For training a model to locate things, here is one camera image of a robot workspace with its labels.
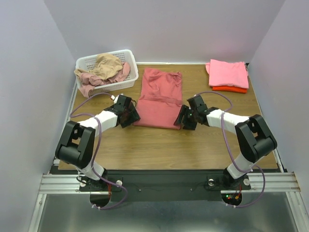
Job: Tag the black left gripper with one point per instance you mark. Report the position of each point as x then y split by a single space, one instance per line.
130 116

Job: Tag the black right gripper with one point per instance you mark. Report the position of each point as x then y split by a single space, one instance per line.
185 118

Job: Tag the dusty red t-shirt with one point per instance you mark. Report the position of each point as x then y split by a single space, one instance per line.
160 99

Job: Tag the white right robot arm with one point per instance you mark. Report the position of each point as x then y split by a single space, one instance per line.
254 137

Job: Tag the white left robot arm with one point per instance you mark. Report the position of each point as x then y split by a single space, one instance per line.
80 141

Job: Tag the mauve pink t-shirt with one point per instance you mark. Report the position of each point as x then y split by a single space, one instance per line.
90 81

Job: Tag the beige t-shirt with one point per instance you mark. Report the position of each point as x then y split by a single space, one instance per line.
106 66

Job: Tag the white plastic laundry basket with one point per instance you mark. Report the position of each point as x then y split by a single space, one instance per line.
88 62

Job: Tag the folded orange t-shirt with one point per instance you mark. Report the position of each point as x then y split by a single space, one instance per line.
230 89

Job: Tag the folded light pink t-shirt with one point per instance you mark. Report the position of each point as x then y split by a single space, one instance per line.
223 73

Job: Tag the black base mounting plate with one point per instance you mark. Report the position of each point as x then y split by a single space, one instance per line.
162 185

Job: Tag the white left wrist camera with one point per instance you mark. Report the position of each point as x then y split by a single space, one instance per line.
114 98

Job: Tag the aluminium table frame rail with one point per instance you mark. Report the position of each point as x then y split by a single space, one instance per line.
279 182

